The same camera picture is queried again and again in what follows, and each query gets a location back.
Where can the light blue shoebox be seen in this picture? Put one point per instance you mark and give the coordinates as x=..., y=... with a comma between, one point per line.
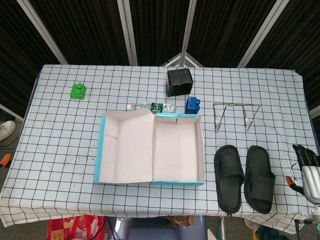
x=135, y=150

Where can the dark blue chair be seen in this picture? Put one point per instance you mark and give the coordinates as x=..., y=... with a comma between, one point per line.
x=155, y=231

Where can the white sneaker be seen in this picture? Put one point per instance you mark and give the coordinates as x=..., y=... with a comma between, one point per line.
x=6, y=130

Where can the clear plastic water bottle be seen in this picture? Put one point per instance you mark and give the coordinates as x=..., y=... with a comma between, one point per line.
x=157, y=107

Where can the blue toy building block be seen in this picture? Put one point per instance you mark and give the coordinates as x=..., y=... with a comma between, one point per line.
x=192, y=106

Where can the white triangular partition foot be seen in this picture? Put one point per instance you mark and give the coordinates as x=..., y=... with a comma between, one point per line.
x=186, y=57

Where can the teal metal tube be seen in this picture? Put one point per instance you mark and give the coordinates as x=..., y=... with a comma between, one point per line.
x=220, y=230

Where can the green toy building block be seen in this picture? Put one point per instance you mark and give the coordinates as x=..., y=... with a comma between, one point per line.
x=78, y=92

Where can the white black-grid checkered tablecloth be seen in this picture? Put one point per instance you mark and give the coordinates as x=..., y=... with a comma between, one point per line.
x=62, y=140

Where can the black square cup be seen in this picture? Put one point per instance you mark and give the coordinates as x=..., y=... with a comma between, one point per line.
x=178, y=85

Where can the black orange-tipped left robot hand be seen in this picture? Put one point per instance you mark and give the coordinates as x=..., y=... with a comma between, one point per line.
x=5, y=160

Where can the dark blue fabric bundle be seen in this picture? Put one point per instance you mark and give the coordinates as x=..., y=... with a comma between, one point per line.
x=270, y=233

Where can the red patterned bag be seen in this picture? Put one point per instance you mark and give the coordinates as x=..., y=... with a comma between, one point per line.
x=75, y=227

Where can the white partition base bar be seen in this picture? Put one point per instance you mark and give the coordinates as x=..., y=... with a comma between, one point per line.
x=12, y=113
x=315, y=110

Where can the white partition frame post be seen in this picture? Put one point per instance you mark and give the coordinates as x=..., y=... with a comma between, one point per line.
x=42, y=30
x=127, y=32
x=262, y=32
x=188, y=25

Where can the black rubber slipper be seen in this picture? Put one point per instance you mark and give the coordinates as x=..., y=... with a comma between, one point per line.
x=258, y=195
x=230, y=195

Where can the brown paper bag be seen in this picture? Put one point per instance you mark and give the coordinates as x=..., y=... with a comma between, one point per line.
x=182, y=220

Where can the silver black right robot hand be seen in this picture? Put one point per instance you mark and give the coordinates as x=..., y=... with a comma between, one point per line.
x=310, y=180

